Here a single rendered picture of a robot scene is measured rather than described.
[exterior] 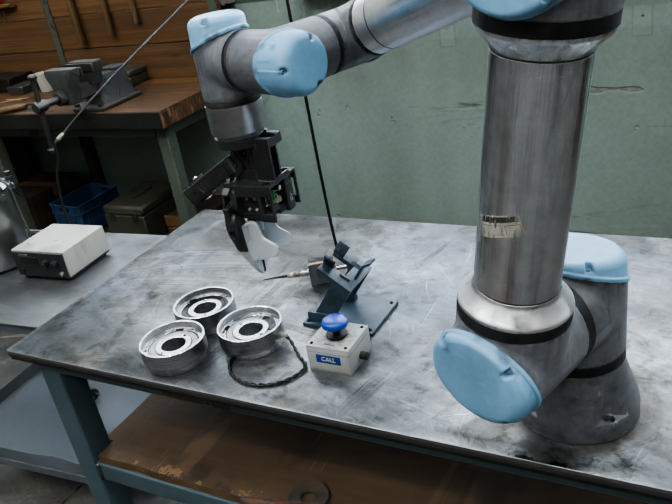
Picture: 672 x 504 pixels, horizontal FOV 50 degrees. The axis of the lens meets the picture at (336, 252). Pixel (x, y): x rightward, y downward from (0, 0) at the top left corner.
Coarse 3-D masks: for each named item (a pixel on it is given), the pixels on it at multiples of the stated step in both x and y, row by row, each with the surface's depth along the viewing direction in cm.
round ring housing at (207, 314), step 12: (204, 288) 128; (216, 288) 128; (180, 300) 126; (204, 300) 127; (216, 300) 126; (228, 300) 125; (180, 312) 124; (192, 312) 123; (204, 312) 127; (216, 312) 120; (228, 312) 122; (204, 324) 120; (216, 324) 120
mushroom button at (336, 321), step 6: (324, 318) 107; (330, 318) 106; (336, 318) 106; (342, 318) 106; (324, 324) 105; (330, 324) 105; (336, 324) 105; (342, 324) 105; (330, 330) 105; (336, 330) 105
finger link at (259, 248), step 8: (248, 224) 101; (256, 224) 100; (248, 232) 102; (256, 232) 101; (248, 240) 102; (256, 240) 101; (264, 240) 101; (248, 248) 102; (256, 248) 102; (264, 248) 102; (272, 248) 101; (248, 256) 103; (256, 256) 103; (264, 256) 102; (272, 256) 102; (256, 264) 104; (264, 272) 106
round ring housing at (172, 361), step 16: (144, 336) 117; (160, 336) 118; (176, 336) 117; (144, 352) 114; (160, 352) 114; (176, 352) 113; (192, 352) 112; (160, 368) 111; (176, 368) 111; (192, 368) 113
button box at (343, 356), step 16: (320, 336) 108; (336, 336) 106; (352, 336) 106; (368, 336) 109; (320, 352) 106; (336, 352) 104; (352, 352) 104; (368, 352) 107; (320, 368) 107; (336, 368) 106; (352, 368) 105
